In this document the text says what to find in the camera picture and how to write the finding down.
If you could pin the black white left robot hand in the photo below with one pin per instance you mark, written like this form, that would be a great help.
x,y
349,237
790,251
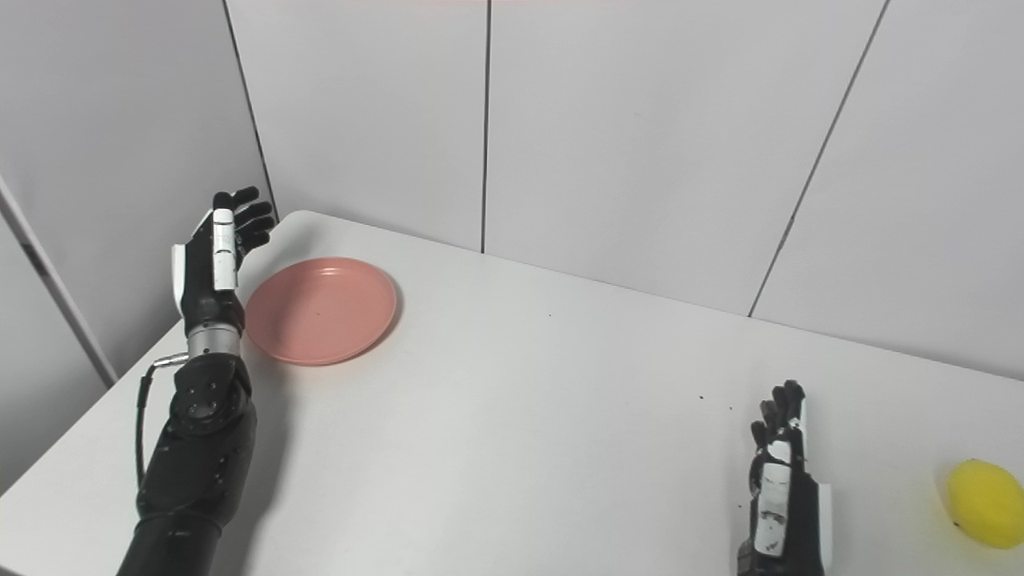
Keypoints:
x,y
208,300

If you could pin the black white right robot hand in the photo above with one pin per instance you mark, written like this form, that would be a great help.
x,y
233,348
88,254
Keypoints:
x,y
804,520

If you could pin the pink round plate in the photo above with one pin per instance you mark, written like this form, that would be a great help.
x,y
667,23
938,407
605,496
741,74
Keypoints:
x,y
320,310

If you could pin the yellow lemon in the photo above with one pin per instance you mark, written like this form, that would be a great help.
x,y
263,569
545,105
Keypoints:
x,y
988,502

